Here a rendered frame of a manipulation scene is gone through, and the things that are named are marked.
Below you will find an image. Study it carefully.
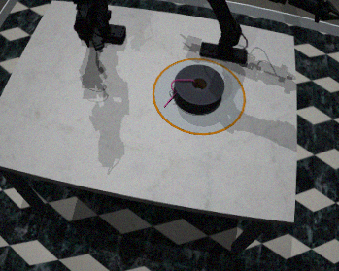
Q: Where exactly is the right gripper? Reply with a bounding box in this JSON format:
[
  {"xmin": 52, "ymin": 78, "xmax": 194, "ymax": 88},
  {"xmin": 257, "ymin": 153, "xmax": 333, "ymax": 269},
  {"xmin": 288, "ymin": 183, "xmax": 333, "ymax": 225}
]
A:
[{"xmin": 77, "ymin": 16, "xmax": 106, "ymax": 47}]

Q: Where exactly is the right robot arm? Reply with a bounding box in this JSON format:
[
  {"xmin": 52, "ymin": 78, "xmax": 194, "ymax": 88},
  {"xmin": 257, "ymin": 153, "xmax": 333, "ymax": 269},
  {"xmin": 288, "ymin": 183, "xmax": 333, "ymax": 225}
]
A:
[{"xmin": 74, "ymin": 0, "xmax": 126, "ymax": 52}]

